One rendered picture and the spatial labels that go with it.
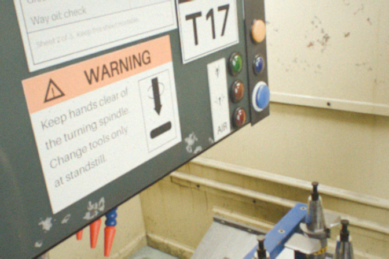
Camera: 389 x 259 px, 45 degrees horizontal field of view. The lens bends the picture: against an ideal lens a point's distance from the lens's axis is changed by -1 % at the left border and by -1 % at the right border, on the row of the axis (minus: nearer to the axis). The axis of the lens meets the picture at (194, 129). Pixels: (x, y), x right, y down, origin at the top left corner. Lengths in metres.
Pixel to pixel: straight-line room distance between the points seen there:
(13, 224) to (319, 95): 1.10
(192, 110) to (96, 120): 0.13
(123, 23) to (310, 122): 1.06
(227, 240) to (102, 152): 1.34
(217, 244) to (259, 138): 0.43
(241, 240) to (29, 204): 1.37
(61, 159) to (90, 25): 0.10
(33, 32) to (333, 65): 1.05
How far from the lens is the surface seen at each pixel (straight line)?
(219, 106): 0.52
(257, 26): 0.56
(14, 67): 0.34
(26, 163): 0.36
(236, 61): 0.53
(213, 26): 0.50
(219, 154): 1.63
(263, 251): 0.85
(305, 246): 1.01
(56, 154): 0.37
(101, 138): 0.39
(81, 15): 0.37
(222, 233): 1.74
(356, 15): 1.27
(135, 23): 0.41
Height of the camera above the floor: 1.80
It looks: 21 degrees down
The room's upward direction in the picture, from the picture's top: 6 degrees counter-clockwise
